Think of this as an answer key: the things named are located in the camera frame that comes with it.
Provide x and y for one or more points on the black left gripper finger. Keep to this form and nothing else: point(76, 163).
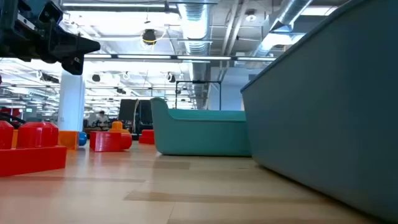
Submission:
point(79, 46)
point(73, 65)

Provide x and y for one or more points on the blue single-stud toy block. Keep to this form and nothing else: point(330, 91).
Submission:
point(82, 138)

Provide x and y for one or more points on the white pillar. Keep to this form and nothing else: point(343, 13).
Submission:
point(71, 102)

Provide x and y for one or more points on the person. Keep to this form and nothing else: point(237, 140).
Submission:
point(101, 119)

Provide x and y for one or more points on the long ceiling light strip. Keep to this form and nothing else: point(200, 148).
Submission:
point(143, 57)

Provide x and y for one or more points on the black monitor panel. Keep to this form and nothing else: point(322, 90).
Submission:
point(127, 110)

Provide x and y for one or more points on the round black ceiling device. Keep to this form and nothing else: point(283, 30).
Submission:
point(149, 35)

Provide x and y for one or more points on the orange toy block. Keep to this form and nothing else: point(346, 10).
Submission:
point(69, 140)
point(117, 126)

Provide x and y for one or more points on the red toy block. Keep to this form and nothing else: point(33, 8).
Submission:
point(31, 158)
point(105, 141)
point(146, 137)

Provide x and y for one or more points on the teal plastic bin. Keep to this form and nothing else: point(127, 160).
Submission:
point(199, 137)

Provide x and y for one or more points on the grey-blue plastic bin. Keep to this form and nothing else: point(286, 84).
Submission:
point(326, 109)

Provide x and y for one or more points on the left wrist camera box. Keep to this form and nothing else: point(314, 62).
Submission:
point(51, 12)

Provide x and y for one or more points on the silver ceiling air duct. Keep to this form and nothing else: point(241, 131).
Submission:
point(196, 21)
point(289, 12)

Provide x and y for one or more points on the black rack frame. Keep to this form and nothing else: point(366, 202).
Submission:
point(199, 81)

